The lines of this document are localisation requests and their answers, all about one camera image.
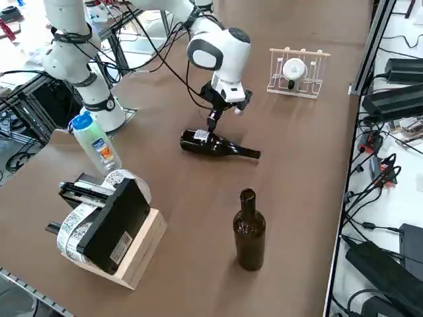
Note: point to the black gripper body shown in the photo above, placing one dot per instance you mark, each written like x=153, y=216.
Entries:
x=215, y=100

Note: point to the white printed label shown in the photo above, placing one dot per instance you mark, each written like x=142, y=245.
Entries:
x=200, y=134

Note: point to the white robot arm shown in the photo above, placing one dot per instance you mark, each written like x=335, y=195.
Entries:
x=228, y=49

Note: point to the black glass wine bottle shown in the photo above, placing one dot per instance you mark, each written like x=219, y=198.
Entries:
x=224, y=147

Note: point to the clear plastic bottle blue cap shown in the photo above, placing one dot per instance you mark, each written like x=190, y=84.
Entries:
x=99, y=145

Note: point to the brown glass wine bottle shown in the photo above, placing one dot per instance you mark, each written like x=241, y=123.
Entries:
x=249, y=241

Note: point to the black label dispenser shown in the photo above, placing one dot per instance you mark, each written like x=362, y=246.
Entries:
x=122, y=218

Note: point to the white label roll strip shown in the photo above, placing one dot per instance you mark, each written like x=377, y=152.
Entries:
x=76, y=224

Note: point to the black flat box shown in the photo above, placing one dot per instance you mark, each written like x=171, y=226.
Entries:
x=413, y=244

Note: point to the white cup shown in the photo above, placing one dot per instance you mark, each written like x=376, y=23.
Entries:
x=293, y=69

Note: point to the light wooden box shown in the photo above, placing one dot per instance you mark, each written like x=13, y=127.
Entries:
x=148, y=251

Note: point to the red black device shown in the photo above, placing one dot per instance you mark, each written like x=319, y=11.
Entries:
x=370, y=142

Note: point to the black ribbed power adapter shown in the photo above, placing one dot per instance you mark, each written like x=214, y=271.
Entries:
x=393, y=102

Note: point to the orange black tool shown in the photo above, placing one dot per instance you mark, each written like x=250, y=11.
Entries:
x=388, y=171

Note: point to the large black power adapter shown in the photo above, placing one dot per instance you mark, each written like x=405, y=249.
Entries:
x=380, y=270

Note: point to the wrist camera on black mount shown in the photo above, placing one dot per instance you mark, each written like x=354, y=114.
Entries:
x=246, y=97

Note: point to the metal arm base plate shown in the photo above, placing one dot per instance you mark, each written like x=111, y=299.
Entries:
x=132, y=114

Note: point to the aluminium camera post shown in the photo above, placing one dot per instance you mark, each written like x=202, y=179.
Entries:
x=370, y=46

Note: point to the black frame cart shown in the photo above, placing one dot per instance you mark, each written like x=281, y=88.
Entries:
x=43, y=99

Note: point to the aluminium table edge rail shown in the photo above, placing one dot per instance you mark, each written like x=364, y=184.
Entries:
x=20, y=280

